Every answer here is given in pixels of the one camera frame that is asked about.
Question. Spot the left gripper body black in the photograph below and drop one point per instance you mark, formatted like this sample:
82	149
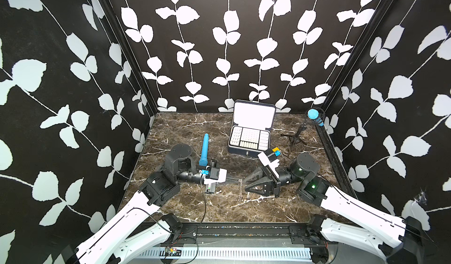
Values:
212	163

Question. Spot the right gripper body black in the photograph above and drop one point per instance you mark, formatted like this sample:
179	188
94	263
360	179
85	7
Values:
270	179

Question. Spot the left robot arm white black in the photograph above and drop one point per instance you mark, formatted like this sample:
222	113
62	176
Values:
115	242

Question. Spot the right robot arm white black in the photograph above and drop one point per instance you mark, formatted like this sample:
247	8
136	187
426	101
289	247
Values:
395	240

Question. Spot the blue handheld microphone lying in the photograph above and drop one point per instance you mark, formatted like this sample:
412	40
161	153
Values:
203	161

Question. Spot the black mini tripod stand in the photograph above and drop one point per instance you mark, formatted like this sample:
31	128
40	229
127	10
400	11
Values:
295	139

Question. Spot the blue microphone on tripod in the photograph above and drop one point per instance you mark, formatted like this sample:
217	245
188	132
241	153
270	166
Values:
316	116

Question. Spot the small green circuit board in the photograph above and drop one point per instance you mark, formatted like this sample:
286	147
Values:
172	252

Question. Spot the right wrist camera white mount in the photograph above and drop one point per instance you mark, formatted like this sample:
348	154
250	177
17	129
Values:
270	159

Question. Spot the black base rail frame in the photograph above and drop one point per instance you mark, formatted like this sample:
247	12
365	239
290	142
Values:
243	234

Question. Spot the white slotted cable duct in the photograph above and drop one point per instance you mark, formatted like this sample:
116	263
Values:
229	253

